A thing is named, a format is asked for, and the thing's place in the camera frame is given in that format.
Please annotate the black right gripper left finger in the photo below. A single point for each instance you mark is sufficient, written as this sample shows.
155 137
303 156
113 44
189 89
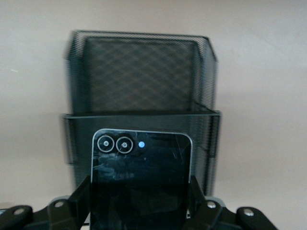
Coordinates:
72 210

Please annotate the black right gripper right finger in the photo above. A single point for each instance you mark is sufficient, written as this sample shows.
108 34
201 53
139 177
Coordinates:
206 215

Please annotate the small black flip phone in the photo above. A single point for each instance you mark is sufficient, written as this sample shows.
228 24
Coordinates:
141 187

